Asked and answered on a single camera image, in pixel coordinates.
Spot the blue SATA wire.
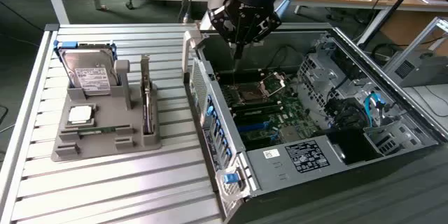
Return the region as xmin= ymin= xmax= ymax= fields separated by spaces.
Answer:
xmin=363 ymin=91 xmax=387 ymax=127

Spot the hard disk in blue carrier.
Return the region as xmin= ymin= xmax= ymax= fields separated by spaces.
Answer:
xmin=52 ymin=39 xmax=122 ymax=96

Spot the low-profile graphics card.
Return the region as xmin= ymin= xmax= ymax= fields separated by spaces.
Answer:
xmin=139 ymin=54 xmax=158 ymax=135

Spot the dark RAM stick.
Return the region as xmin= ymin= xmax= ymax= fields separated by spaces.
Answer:
xmin=232 ymin=104 xmax=284 ymax=118

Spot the white side table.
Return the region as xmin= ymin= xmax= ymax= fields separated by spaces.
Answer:
xmin=400 ymin=84 xmax=448 ymax=133

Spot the grey metal disk bay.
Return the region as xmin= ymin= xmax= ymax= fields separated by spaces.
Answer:
xmin=363 ymin=123 xmax=427 ymax=156

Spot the green RAM stick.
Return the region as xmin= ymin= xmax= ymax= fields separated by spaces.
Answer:
xmin=78 ymin=126 xmax=118 ymax=134

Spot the grey power supply unit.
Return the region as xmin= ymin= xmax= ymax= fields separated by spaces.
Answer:
xmin=244 ymin=134 xmax=347 ymax=193

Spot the black power wire bundle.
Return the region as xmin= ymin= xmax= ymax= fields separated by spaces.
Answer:
xmin=324 ymin=97 xmax=368 ymax=130

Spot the blue expansion slot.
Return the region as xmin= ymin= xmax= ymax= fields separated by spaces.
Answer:
xmin=238 ymin=121 xmax=271 ymax=132

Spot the silver CPU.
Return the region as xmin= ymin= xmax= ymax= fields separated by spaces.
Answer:
xmin=67 ymin=105 xmax=96 ymax=125

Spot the open grey PC case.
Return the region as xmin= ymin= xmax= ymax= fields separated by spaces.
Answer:
xmin=182 ymin=23 xmax=448 ymax=224

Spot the perforated metal drive cage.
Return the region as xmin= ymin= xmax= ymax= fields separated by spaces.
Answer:
xmin=298 ymin=36 xmax=382 ymax=109

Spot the metal socket cover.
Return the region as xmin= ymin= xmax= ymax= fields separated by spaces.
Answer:
xmin=258 ymin=71 xmax=287 ymax=98

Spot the black stand pole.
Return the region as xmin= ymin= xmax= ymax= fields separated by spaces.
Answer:
xmin=356 ymin=0 xmax=431 ymax=50

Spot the silver chipset heatsink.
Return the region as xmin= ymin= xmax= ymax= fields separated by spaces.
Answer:
xmin=282 ymin=126 xmax=306 ymax=141

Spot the thin black looped wire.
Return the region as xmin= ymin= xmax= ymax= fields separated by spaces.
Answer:
xmin=271 ymin=45 xmax=306 ymax=70

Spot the grey computer tower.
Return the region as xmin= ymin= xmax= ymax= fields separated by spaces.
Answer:
xmin=383 ymin=49 xmax=448 ymax=88

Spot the aluminium profile frame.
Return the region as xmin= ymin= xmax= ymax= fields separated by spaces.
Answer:
xmin=402 ymin=16 xmax=448 ymax=59

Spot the green motherboard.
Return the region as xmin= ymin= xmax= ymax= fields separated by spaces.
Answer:
xmin=219 ymin=71 xmax=326 ymax=149

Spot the grey plastic parts rack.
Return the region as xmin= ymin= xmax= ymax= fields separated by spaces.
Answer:
xmin=51 ymin=58 xmax=164 ymax=162

